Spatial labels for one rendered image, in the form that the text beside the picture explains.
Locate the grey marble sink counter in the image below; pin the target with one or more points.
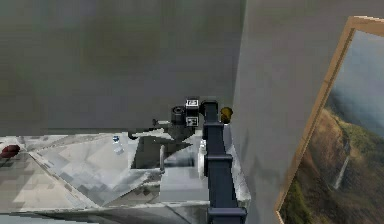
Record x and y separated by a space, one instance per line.
83 173

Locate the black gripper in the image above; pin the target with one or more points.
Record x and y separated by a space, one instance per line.
179 116

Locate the white bottle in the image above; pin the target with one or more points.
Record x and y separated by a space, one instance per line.
202 160

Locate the clear bottle with blue cap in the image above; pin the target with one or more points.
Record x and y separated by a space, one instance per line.
116 143

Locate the dark red round object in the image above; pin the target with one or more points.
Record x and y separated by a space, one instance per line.
9 151

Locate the wood framed landscape picture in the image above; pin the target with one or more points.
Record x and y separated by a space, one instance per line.
346 133

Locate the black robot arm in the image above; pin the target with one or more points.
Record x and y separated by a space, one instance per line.
220 166

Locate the amber round bottle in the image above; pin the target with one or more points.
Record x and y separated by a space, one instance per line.
226 115

